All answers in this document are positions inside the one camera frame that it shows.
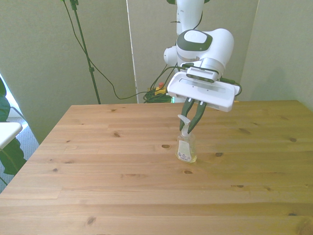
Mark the clear sanitizer pump bottle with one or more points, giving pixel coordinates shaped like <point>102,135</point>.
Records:
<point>187,149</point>

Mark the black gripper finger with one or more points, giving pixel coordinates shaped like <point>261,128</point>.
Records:
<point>198,113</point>
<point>187,107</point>

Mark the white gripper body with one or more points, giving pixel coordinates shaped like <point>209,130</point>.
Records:
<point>205,94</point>

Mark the white side table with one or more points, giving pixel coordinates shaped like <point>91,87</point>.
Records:
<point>7,132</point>

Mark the green leafy plant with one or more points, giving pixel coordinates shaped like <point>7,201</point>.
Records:
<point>12,156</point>

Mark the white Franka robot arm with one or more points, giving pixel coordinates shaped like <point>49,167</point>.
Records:
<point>220,44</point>

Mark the white wall trim strip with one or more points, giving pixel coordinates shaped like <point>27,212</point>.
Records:
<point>132,49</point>

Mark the yellow emergency stop box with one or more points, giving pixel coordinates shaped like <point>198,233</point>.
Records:
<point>160,91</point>

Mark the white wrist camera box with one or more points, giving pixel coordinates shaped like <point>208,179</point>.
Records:
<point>201,73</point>

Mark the dark tripod stand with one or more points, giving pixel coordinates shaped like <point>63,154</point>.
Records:
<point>84,46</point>

